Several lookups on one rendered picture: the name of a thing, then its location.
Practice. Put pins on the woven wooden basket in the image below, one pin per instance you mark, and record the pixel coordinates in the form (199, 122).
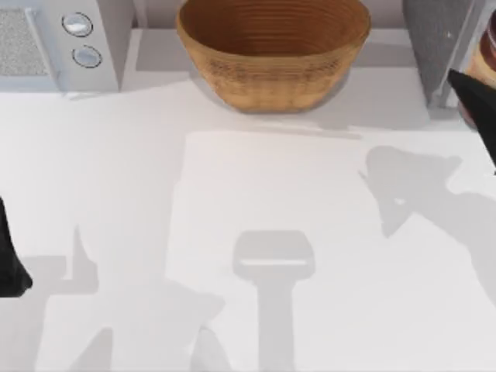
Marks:
(271, 50)

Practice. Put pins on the microwave door with speckled window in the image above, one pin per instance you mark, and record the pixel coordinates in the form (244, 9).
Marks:
(19, 42)

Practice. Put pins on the small microwave knob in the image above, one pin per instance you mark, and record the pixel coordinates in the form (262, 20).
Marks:
(87, 56)

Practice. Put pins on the large microwave knob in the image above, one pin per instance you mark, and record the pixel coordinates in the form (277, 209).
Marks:
(77, 25)

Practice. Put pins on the pale microwave oven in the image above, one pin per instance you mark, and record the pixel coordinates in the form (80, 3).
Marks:
(112, 46)

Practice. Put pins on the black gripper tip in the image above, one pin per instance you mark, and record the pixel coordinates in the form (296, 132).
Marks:
(9, 263)

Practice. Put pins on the brown and tan jar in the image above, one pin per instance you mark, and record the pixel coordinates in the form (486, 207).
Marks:
(486, 58)

